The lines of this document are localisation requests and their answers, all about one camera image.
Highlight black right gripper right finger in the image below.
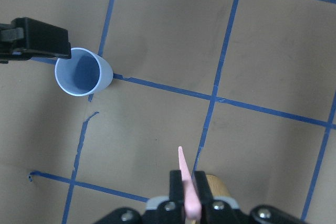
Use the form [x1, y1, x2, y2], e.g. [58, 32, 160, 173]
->
[194, 171, 214, 205]

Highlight bamboo chopstick holder cup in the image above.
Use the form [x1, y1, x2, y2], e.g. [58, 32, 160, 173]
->
[206, 174, 231, 197]

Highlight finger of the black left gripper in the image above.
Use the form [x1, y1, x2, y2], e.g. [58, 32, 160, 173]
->
[1, 17, 71, 63]

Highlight light blue plastic cup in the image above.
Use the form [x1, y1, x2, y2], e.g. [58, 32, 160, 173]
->
[55, 47, 113, 97]

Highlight pink chopstick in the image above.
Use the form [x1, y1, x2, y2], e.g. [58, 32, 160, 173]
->
[178, 146, 202, 221]

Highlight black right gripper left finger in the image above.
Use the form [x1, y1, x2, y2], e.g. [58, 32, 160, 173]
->
[169, 170, 184, 208]

